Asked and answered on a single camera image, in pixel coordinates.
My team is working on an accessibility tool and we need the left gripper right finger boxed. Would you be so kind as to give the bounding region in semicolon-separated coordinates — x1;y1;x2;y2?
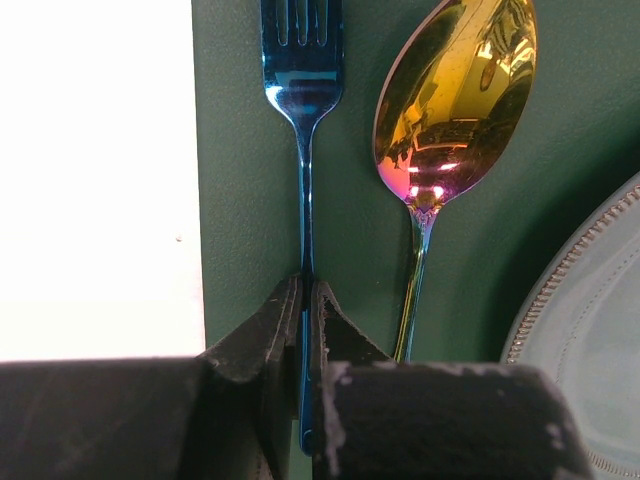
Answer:
311;282;593;479

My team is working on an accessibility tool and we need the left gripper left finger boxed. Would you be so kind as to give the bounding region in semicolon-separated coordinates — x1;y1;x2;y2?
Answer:
1;277;301;479

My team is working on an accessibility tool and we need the teal round plate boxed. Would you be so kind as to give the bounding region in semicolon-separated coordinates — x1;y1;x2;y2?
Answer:
501;177;639;479

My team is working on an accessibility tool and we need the dark green placemat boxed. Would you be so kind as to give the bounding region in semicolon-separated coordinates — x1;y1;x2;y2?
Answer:
193;0;639;362

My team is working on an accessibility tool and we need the gold iridescent spoon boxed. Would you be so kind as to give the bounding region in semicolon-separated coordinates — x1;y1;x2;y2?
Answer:
373;0;537;362

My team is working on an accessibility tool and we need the blue plastic spoon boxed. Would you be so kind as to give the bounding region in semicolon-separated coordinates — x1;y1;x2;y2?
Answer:
260;0;344;456

